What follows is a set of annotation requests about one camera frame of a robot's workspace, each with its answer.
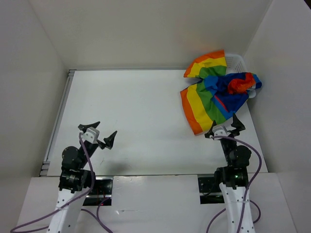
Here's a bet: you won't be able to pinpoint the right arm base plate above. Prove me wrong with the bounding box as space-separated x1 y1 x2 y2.
198 176 224 204

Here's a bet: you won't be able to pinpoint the rainbow striped shorts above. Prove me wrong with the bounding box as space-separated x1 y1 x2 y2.
180 50 262 135

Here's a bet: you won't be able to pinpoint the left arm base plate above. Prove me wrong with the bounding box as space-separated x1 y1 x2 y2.
83 176 113 206

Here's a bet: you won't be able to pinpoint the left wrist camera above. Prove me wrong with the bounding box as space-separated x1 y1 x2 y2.
82 128 100 144

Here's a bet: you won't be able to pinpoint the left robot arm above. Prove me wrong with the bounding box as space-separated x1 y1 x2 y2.
47 121 117 233

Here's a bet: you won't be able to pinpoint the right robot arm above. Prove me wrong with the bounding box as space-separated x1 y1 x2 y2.
205 114 255 233

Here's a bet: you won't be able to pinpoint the white plastic basket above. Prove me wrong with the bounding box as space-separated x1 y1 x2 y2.
225 53 256 99

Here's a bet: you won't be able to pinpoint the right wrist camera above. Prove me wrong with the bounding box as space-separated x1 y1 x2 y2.
213 125 229 137

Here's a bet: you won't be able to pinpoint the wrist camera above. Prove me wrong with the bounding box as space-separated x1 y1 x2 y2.
213 125 229 137
82 128 100 144

